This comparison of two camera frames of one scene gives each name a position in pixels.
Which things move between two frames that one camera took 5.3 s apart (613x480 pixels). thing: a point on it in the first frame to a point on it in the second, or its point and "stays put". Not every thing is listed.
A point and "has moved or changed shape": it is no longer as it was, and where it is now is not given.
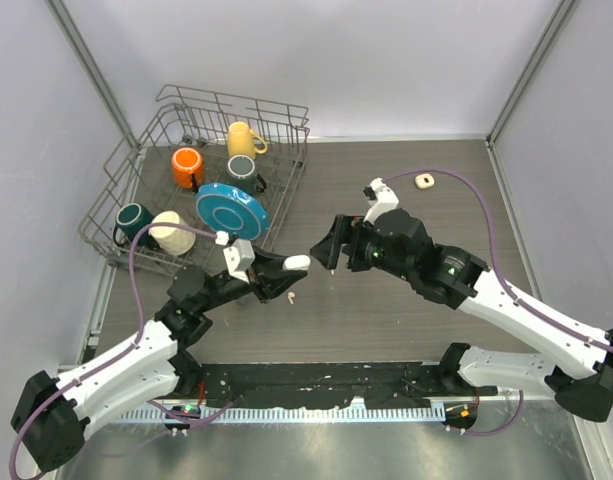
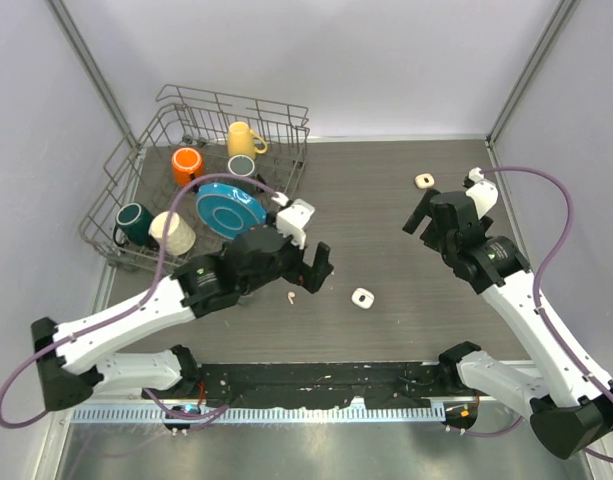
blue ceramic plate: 227,208 stays put
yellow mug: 240,140 stays put
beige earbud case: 424,181 stays put
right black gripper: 350,229 to 424,209
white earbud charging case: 296,262 has moved or changed shape
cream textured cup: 174,240 stays put
